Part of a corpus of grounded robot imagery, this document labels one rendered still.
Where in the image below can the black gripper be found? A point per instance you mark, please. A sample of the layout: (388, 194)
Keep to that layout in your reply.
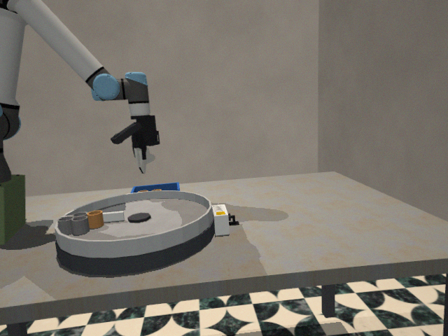
(150, 137)

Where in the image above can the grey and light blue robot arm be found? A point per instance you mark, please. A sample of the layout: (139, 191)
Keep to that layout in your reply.
(47, 25)

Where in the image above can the blue plastic crate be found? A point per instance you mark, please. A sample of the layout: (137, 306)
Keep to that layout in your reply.
(164, 186)

